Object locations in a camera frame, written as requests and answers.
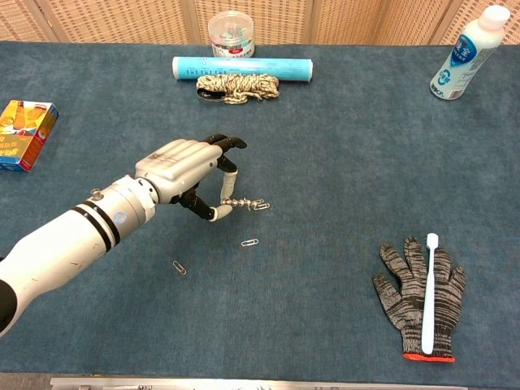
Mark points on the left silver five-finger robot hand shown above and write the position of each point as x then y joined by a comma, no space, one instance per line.
178,166

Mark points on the silver magnetic ball rod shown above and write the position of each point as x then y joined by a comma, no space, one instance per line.
235,202

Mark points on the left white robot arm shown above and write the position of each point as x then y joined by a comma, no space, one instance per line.
73,239

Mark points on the light blue wrap roll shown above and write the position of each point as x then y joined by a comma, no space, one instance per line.
243,65

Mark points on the clear plastic jar of clips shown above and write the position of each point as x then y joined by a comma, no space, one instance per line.
231,38

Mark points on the woven rattan folding screen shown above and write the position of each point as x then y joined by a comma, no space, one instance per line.
122,20

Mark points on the yellow blue cardboard box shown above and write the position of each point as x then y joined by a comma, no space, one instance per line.
24,134

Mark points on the grey knitted work glove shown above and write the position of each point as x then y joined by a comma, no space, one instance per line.
410,296

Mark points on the white plastic toothbrush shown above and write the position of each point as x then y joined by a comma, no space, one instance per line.
429,292

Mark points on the white milk bottle blue label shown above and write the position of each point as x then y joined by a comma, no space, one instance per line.
463,57

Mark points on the aluminium rail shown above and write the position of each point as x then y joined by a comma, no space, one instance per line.
243,384

